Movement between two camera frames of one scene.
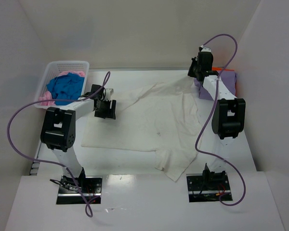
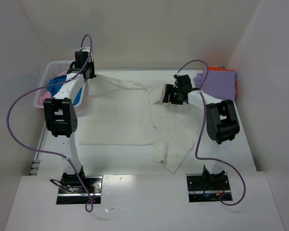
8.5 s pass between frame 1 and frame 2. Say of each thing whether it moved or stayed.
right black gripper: moved
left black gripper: moved
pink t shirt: stayed
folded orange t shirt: stayed
